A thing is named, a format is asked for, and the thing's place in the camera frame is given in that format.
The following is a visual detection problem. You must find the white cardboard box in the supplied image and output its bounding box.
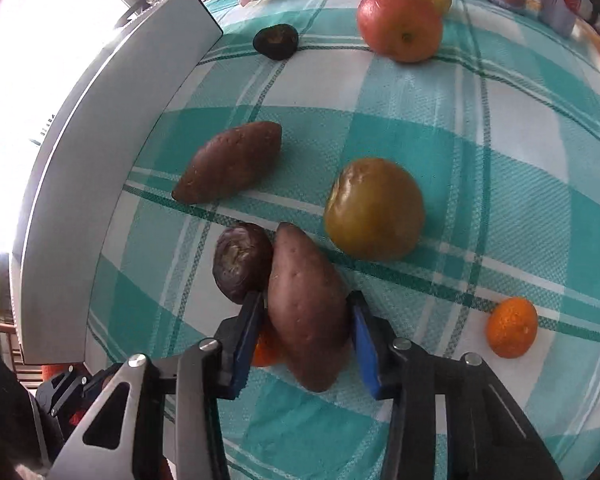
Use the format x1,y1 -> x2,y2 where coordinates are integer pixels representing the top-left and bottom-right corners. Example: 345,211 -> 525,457
9,0 -> 223,364

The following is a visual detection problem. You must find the dark wrinkled passion fruit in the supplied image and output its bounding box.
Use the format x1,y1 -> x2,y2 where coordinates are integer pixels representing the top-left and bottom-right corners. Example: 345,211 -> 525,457
212,222 -> 274,304

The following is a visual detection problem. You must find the olive green apple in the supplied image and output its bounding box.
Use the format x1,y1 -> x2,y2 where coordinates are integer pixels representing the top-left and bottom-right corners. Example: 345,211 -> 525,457
324,157 -> 426,261

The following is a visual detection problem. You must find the purple sweet potato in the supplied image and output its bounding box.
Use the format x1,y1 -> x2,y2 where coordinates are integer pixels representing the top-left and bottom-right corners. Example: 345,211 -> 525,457
267,222 -> 352,392
172,122 -> 283,205

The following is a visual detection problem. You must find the teal checked tablecloth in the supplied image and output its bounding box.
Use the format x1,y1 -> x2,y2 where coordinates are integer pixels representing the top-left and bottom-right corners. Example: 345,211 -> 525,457
86,0 -> 600,479

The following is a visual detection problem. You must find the tangerine under sweet potato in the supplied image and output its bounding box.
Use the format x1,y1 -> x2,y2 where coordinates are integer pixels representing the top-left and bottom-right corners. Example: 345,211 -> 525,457
251,330 -> 283,367

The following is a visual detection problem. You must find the purple sweet potato front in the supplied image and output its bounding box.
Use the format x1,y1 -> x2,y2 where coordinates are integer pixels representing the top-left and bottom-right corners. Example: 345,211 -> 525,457
267,222 -> 352,392

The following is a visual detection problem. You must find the purple sweet potato back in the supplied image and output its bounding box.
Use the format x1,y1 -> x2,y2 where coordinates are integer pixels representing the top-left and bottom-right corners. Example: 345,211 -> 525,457
172,122 -> 283,205

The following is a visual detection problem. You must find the small orange tangerine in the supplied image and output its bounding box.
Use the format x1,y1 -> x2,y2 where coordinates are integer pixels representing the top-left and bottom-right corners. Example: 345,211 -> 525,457
485,297 -> 538,359

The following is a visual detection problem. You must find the small dark fruit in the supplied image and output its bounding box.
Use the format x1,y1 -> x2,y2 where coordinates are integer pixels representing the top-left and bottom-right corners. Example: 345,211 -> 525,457
252,24 -> 299,61

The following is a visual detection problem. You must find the red orange apple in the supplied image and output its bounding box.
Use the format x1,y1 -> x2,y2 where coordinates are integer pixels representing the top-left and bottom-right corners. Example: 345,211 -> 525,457
356,0 -> 443,63

